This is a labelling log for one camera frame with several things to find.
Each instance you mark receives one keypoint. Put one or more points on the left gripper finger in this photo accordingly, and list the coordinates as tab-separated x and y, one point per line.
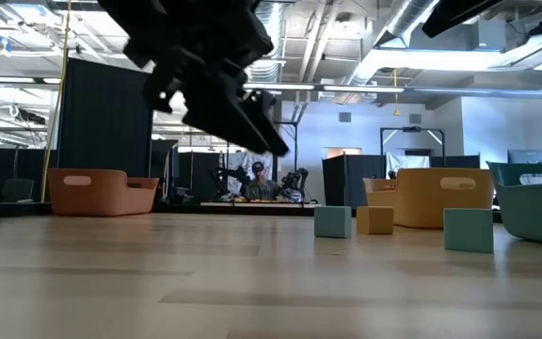
268	122
224	117

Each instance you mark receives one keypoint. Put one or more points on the teal foam cube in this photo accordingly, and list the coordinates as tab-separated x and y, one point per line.
468	230
332	221

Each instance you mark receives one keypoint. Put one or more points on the orange foam cube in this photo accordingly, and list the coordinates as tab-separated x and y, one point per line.
374	220

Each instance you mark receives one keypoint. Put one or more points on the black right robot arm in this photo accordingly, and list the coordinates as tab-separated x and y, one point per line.
459	14

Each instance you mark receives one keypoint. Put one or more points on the long ceiling light strip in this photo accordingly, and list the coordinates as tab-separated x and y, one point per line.
285	86
362	88

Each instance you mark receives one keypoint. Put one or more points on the patterned white cloth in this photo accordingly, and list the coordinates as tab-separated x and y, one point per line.
245	157

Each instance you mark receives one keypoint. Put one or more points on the person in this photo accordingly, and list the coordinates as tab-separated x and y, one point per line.
259	186

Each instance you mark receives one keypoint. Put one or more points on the background table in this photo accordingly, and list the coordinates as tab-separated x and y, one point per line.
271	205

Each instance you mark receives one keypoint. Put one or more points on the dark blue partition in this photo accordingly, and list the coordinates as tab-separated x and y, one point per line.
351	181

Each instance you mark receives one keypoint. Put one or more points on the black partition screen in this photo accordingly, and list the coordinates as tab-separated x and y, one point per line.
101	141

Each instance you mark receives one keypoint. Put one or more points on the coral plastic bin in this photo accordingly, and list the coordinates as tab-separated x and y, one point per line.
87	198

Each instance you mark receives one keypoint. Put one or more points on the yellow plastic bin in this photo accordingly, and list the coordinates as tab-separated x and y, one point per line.
431	198

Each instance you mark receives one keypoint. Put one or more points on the green plastic bin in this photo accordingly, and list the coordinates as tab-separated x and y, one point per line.
534	216

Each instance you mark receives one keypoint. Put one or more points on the black stand frame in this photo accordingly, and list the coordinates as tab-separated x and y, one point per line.
412	128
294	141

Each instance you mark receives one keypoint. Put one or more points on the grey wall vent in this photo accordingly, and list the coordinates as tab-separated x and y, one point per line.
415	118
345	117

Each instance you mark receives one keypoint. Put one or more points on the black aluminium table frame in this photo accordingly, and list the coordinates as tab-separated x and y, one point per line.
275	210

